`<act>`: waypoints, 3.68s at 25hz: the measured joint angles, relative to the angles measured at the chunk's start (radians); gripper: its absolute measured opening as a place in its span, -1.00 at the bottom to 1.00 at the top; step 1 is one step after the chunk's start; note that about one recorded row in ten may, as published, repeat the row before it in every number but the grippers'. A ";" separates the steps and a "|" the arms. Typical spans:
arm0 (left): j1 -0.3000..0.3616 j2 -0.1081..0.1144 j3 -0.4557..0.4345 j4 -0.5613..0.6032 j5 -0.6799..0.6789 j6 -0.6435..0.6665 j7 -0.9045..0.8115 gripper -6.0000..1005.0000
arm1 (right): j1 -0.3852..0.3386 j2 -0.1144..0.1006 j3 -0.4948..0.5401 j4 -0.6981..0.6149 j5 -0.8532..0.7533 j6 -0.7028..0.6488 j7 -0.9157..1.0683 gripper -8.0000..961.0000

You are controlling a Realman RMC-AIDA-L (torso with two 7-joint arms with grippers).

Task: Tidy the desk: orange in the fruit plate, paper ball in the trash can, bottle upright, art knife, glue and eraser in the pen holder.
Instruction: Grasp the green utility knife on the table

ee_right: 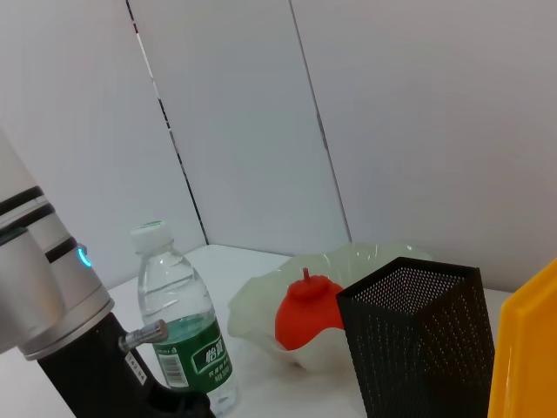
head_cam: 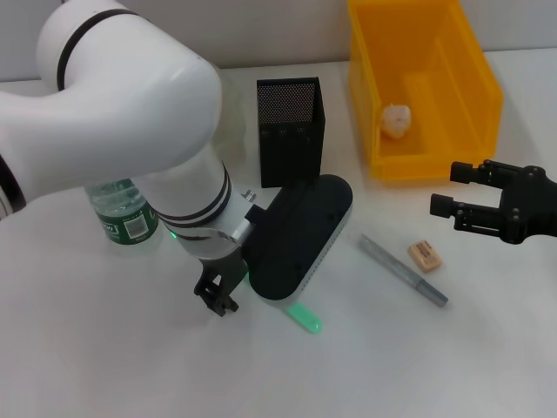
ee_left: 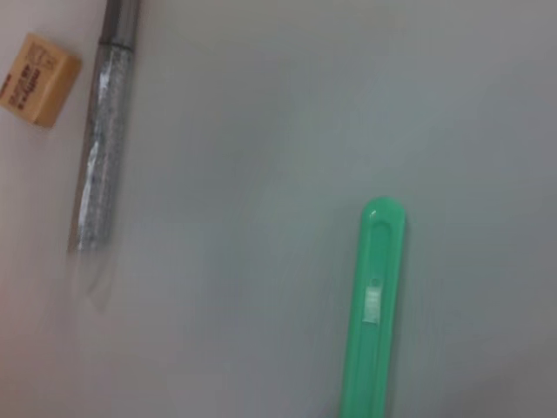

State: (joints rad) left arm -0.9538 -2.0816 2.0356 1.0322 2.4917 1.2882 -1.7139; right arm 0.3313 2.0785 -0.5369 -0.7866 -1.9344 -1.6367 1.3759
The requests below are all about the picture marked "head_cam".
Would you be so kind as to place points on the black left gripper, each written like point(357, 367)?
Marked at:
point(222, 267)

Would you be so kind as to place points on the clear water bottle green label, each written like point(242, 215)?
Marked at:
point(126, 222)

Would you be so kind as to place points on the yellow plastic bin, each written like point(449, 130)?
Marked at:
point(452, 87)

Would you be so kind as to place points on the green glass fruit plate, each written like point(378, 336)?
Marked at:
point(230, 113)

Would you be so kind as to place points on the black mesh pen holder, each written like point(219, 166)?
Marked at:
point(291, 130)

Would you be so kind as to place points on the grey pen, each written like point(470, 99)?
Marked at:
point(400, 267)

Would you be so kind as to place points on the white paper ball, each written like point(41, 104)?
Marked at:
point(397, 121)

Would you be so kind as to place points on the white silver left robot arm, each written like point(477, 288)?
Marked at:
point(109, 100)

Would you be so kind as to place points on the beige eraser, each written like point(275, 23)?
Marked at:
point(425, 257)

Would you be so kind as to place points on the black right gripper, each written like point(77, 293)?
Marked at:
point(528, 209)

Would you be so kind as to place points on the green toothbrush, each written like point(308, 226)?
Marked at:
point(306, 322)

